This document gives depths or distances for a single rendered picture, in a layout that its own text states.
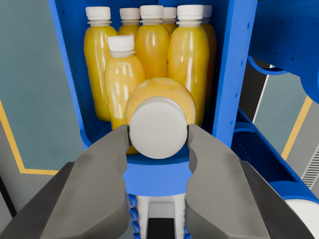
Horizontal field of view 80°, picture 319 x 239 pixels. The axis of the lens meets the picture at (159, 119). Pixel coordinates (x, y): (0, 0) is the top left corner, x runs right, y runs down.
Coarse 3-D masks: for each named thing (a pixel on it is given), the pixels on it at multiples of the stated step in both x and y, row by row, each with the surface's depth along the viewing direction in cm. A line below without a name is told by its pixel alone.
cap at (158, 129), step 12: (144, 108) 12; (156, 108) 12; (168, 108) 12; (132, 120) 12; (144, 120) 12; (156, 120) 12; (168, 120) 12; (180, 120) 12; (132, 132) 12; (144, 132) 12; (156, 132) 12; (168, 132) 12; (180, 132) 12; (144, 144) 13; (156, 144) 13; (168, 144) 13; (180, 144) 13; (156, 156) 13; (168, 156) 13
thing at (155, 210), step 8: (152, 208) 71; (160, 208) 70; (168, 208) 70; (152, 216) 68; (160, 216) 68; (168, 216) 68; (152, 224) 63; (160, 224) 63; (168, 224) 63; (152, 232) 61; (160, 232) 61; (168, 232) 61; (176, 232) 62
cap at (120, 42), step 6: (114, 36) 30; (120, 36) 30; (126, 36) 30; (132, 36) 29; (108, 42) 29; (114, 42) 28; (120, 42) 28; (126, 42) 28; (132, 42) 29; (114, 48) 28; (120, 48) 28; (126, 48) 28; (132, 48) 29
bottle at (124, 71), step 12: (108, 60) 29; (120, 60) 28; (132, 60) 29; (108, 72) 29; (120, 72) 28; (132, 72) 29; (144, 72) 31; (108, 84) 30; (120, 84) 29; (132, 84) 29; (108, 96) 31; (120, 96) 30; (108, 108) 33; (120, 108) 31; (120, 120) 32; (132, 144) 34
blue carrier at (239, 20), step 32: (64, 0) 29; (96, 0) 36; (128, 0) 39; (160, 0) 40; (192, 0) 38; (224, 0) 34; (256, 0) 22; (64, 32) 28; (224, 32) 35; (64, 64) 28; (224, 64) 22; (224, 96) 24; (96, 128) 42; (224, 128) 27; (128, 160) 26; (160, 160) 34; (128, 192) 28; (160, 192) 27
